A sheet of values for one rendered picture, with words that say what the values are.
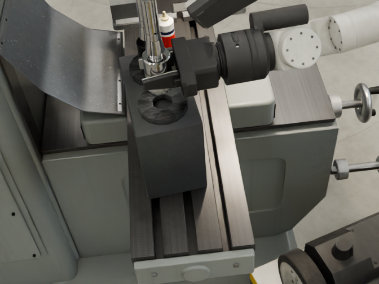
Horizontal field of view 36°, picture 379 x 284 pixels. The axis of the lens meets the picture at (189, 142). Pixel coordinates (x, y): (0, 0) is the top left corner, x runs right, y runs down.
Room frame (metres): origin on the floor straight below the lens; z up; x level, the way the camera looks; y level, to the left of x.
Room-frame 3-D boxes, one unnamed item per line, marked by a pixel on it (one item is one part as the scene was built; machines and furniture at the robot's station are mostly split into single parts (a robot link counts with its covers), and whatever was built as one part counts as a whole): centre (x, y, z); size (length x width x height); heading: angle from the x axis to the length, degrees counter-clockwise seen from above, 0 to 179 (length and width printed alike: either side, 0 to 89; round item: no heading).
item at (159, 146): (0.78, 0.05, 1.03); 0.22 x 0.12 x 0.20; 8
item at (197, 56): (0.74, -0.05, 1.20); 0.13 x 0.12 x 0.10; 6
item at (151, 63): (0.73, 0.04, 1.23); 0.05 x 0.05 x 0.01
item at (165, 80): (0.70, 0.04, 1.20); 0.06 x 0.02 x 0.03; 96
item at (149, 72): (0.73, 0.04, 1.20); 0.05 x 0.05 x 0.06
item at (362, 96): (1.15, -0.48, 0.63); 0.16 x 0.12 x 0.12; 91
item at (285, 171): (1.14, 0.00, 0.43); 0.80 x 0.30 x 0.60; 91
